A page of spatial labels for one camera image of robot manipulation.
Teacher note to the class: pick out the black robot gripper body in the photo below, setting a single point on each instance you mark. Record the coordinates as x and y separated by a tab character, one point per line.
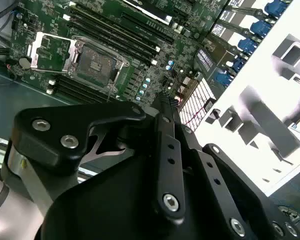
102	212

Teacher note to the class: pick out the metal socket cover frame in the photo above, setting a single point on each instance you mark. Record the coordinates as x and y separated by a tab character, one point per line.
34	51

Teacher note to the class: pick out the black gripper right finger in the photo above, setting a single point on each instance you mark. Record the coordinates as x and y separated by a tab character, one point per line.
215	175

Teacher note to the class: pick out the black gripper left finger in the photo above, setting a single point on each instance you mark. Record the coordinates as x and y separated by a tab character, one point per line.
52	130

